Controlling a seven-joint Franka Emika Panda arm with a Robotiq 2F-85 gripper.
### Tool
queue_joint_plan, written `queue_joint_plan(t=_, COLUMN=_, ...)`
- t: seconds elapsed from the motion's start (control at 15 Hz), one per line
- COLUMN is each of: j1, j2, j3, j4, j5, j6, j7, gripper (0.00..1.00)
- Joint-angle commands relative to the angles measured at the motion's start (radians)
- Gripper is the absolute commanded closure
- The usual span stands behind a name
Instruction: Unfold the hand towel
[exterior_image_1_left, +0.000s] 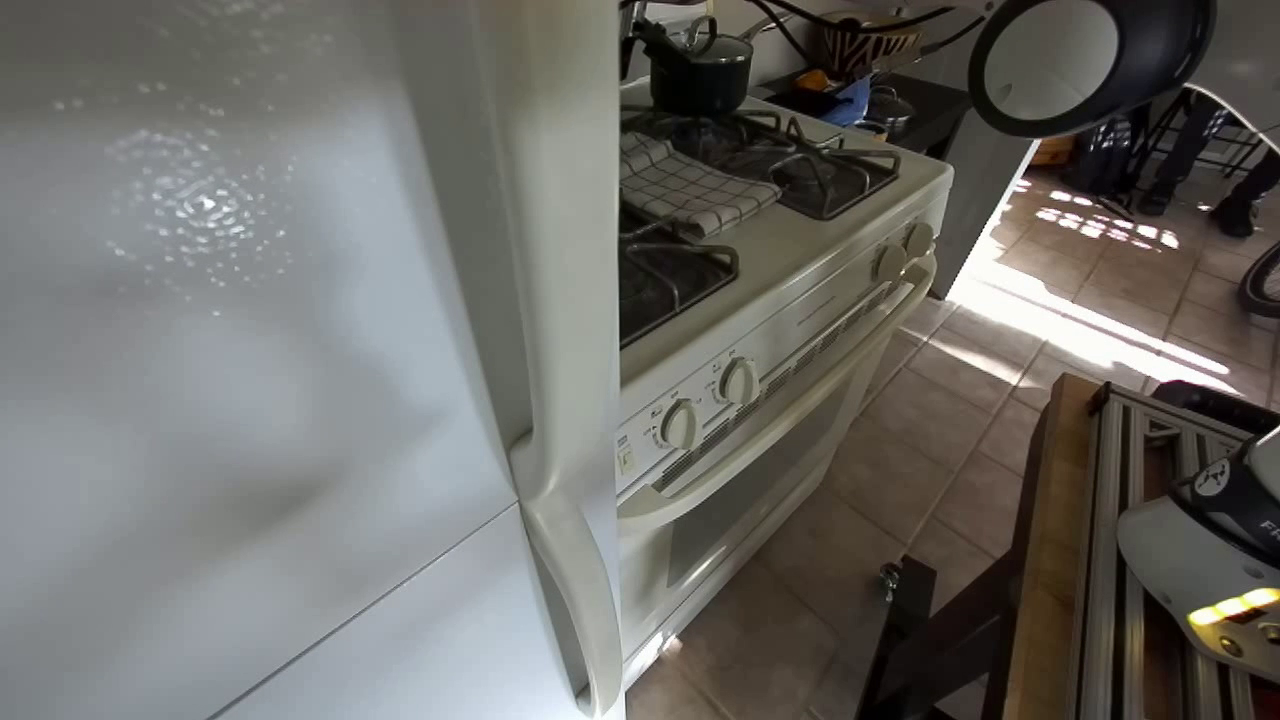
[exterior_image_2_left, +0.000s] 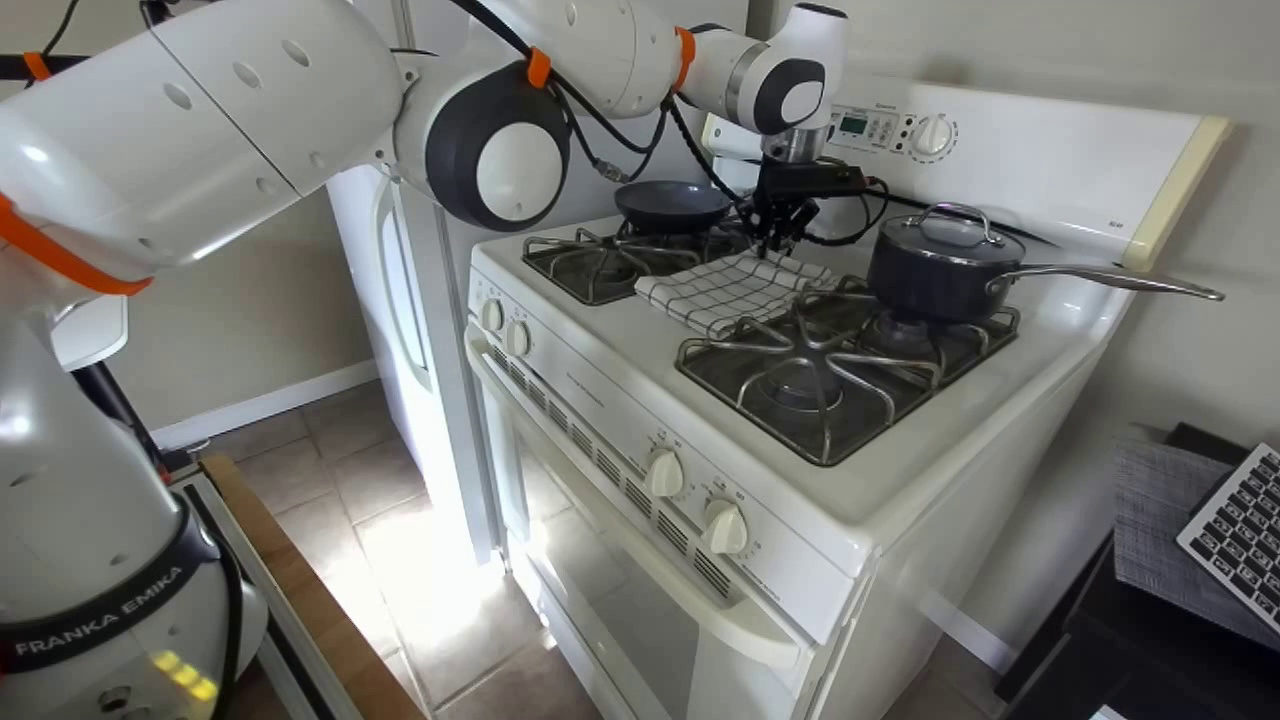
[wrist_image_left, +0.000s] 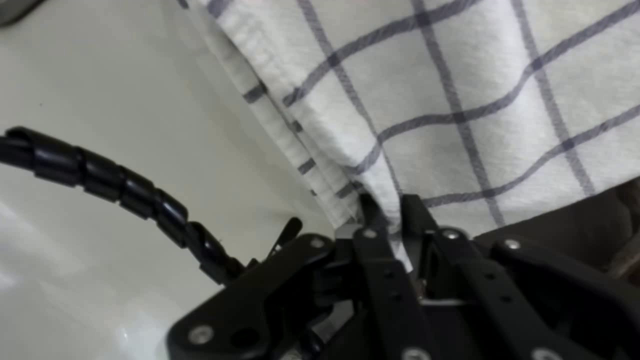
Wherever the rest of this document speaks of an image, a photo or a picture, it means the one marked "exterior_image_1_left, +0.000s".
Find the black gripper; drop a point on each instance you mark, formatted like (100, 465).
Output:
(646, 33)

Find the checkered white hand towel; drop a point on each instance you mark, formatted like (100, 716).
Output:
(695, 186)

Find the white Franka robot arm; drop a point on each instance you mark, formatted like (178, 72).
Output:
(1064, 60)

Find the black saucepan with lid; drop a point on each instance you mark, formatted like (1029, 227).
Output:
(705, 81)

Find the blue cloth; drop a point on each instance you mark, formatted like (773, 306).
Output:
(840, 100)

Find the zebra print bowl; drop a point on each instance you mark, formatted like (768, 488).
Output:
(861, 49)

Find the small black burner grate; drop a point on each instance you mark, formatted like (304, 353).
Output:
(666, 272)

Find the black side table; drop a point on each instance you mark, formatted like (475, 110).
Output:
(932, 115)

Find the white stove knob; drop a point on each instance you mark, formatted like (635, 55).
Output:
(678, 427)
(891, 260)
(918, 237)
(738, 381)

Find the white gas stove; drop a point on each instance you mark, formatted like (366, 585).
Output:
(773, 362)

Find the white refrigerator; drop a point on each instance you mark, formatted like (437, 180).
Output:
(267, 362)

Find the seated person in dark clothes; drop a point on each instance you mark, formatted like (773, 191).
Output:
(1246, 174)

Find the wooden robot platform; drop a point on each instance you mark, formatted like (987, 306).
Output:
(1052, 574)

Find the black metal frame leg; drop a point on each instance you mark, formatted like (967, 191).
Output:
(921, 641)

